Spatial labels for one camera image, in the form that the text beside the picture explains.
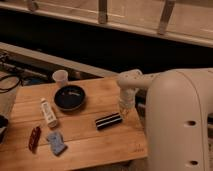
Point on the dark blue bowl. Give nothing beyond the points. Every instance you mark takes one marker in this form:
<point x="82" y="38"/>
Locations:
<point x="69" y="97"/>

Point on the black object at left edge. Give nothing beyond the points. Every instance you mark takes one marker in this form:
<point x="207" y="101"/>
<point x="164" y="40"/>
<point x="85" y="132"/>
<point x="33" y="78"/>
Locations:
<point x="3" y="126"/>

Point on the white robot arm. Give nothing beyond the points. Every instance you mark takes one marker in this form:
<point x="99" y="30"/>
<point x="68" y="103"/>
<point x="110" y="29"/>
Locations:
<point x="178" y="104"/>

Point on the white plastic cup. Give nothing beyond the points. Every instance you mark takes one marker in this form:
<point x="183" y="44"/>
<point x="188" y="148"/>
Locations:
<point x="60" y="77"/>

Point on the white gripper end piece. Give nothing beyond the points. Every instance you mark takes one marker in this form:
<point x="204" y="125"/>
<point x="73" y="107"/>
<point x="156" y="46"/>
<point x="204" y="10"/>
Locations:
<point x="126" y="100"/>

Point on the black white striped eraser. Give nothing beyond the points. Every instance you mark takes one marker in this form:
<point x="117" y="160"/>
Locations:
<point x="107" y="121"/>

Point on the white tube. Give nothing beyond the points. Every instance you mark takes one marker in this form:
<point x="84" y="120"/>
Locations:
<point x="48" y="113"/>

